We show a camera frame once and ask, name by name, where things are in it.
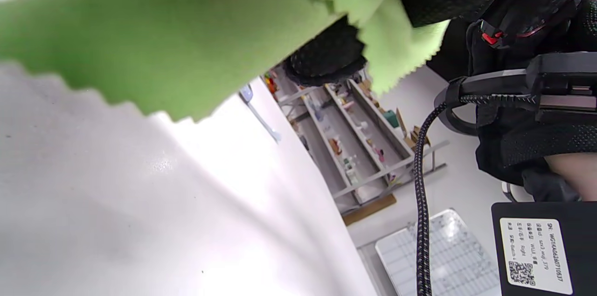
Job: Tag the person's left hand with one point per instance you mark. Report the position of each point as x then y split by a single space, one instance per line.
326 56

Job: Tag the person's right hand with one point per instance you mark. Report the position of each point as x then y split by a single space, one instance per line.
513 147

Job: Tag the light blue watch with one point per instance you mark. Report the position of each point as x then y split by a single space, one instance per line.
246 93

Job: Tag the black red watch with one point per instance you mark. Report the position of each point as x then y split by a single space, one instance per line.
527 2

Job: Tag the green microfibre cloth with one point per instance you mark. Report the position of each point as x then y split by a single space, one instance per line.
163 30

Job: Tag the person's right forearm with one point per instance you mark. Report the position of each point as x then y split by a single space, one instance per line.
576 175

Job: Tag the white metal shelf rack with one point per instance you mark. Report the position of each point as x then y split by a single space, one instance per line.
354 147

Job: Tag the white grid panel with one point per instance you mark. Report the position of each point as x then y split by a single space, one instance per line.
443 258

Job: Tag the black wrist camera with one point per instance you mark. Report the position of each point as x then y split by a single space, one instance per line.
559 77

